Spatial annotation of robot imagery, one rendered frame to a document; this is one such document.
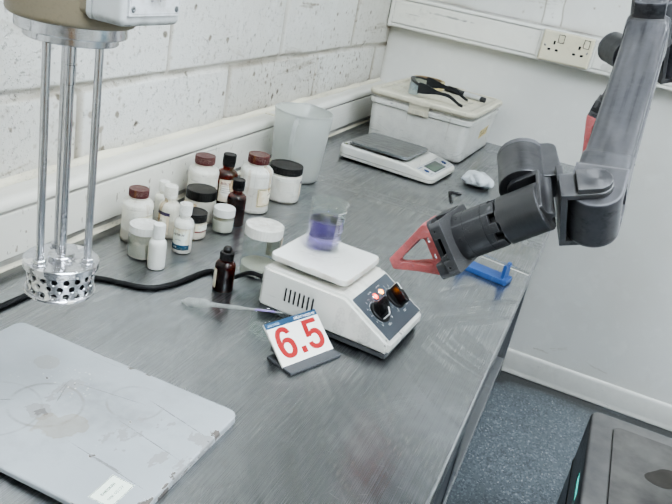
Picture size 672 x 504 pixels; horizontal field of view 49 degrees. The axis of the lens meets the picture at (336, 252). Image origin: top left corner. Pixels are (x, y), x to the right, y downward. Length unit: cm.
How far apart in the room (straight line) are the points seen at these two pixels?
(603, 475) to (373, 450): 89
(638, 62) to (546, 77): 133
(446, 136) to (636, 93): 110
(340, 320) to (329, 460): 25
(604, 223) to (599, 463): 90
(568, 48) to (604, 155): 142
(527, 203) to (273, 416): 36
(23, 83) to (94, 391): 45
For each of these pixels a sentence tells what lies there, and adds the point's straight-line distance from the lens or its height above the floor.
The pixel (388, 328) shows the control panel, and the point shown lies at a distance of 98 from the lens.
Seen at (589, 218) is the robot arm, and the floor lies 102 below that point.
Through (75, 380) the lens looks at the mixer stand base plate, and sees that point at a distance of 85.
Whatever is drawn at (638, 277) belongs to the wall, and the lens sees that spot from 247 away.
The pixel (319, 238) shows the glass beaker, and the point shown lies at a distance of 102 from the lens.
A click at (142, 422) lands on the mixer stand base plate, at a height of 76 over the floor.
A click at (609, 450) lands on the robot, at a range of 173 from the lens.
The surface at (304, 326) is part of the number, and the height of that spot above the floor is 78.
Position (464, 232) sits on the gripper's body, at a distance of 85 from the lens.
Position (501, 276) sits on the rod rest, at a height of 76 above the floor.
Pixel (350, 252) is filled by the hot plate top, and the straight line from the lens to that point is 105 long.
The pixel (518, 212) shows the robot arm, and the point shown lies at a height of 101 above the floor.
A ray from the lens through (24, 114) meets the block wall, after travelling 110.
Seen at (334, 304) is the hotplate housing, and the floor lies 80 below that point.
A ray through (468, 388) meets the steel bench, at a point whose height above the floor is 75.
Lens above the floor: 124
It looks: 22 degrees down
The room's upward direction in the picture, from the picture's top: 11 degrees clockwise
